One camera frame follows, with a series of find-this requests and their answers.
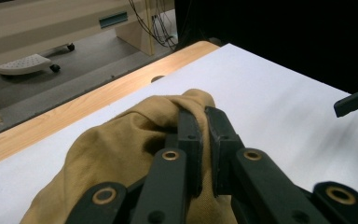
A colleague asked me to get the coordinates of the tan cloth garment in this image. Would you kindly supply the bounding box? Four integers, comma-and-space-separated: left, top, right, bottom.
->
20, 88, 239, 224

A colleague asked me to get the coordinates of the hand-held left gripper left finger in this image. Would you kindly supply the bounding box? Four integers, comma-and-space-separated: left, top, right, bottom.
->
164, 106, 205, 199

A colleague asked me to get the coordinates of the black curtain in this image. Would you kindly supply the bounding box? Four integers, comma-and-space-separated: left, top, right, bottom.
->
173, 0, 358, 95

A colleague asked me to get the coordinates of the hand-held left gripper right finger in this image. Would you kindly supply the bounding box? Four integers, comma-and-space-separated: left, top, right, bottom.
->
204, 105, 247, 198

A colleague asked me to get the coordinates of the white chair base with casters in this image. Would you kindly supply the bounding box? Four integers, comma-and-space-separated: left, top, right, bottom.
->
0, 42, 76, 77

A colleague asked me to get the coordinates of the bundle of black desk cables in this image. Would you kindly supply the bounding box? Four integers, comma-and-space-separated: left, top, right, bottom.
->
127, 0, 180, 50

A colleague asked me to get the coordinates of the white table cover board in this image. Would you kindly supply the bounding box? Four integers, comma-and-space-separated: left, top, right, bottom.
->
0, 42, 358, 224

